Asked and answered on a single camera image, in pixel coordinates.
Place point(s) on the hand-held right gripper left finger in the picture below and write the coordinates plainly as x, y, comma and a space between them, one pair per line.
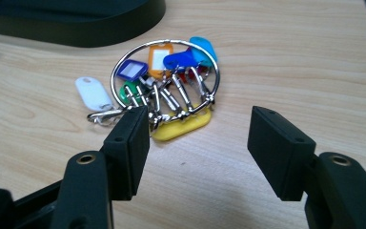
125, 152

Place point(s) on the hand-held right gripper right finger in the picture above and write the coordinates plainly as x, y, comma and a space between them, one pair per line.
279, 152

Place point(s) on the silver lobster clasp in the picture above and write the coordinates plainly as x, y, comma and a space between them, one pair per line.
105, 115

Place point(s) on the yellow key tag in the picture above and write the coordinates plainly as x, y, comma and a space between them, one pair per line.
178, 129

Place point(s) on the green key tag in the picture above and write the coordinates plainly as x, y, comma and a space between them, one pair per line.
129, 87

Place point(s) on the bunch of silver clasps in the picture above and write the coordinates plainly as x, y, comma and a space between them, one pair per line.
180, 92

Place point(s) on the navy key tag white label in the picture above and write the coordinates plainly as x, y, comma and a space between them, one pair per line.
132, 70

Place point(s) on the red key tag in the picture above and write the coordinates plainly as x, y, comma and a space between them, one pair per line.
184, 76

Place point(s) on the orange key tag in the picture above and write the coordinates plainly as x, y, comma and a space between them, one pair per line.
158, 58

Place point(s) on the light blue key tag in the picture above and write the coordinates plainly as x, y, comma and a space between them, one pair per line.
203, 47

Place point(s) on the black round stand base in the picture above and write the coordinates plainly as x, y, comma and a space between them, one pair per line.
76, 31

